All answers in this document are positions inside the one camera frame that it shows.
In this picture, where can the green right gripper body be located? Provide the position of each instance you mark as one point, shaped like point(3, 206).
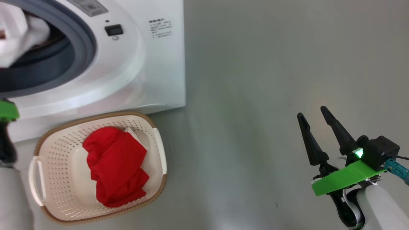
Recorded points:
point(345, 177)

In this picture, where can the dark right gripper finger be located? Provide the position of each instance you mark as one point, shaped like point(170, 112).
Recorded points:
point(314, 150)
point(343, 137)

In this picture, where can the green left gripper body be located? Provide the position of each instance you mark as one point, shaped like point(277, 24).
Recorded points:
point(8, 110)

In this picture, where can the white and red garment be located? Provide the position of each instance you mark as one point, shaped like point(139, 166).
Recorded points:
point(19, 38)

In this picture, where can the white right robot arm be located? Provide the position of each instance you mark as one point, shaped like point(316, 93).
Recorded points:
point(380, 207)

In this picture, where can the cream basket with brown rim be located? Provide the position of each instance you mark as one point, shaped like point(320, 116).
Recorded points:
point(64, 191)

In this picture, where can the black door latch socket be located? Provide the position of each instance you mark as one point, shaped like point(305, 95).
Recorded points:
point(114, 30)

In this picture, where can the white washing machine body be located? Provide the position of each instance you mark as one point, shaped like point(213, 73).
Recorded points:
point(153, 80)

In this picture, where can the grey rectangular plate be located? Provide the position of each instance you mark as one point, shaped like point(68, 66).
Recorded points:
point(88, 6)

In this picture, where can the round white filter cover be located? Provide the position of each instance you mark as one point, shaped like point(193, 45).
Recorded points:
point(153, 108)

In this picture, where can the small printed text label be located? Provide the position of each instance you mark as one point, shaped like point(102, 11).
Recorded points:
point(160, 29)

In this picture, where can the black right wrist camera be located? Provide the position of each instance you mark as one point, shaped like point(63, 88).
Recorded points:
point(380, 151)

